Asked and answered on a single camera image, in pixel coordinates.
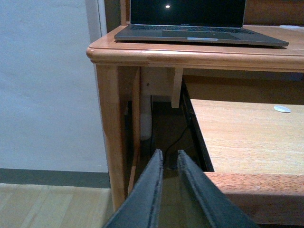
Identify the wooden desk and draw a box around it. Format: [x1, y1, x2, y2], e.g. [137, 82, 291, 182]
[86, 0, 304, 209]

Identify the grey open laptop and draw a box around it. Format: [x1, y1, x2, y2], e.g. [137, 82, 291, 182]
[114, 0, 289, 47]

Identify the wooden pull-out keyboard tray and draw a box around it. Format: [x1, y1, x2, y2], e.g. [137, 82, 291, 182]
[183, 77, 304, 226]

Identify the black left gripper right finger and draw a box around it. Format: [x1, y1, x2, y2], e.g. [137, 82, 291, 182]
[177, 150, 259, 228]

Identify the black cable on floor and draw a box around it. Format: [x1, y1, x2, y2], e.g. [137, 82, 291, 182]
[165, 125, 188, 164]

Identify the white round disc on desk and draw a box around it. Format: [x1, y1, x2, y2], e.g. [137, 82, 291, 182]
[279, 25, 303, 29]

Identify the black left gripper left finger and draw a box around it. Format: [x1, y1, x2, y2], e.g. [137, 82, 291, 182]
[104, 149, 163, 228]

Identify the white round sticker on tray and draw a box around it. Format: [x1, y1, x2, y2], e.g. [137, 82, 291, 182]
[274, 105, 291, 113]

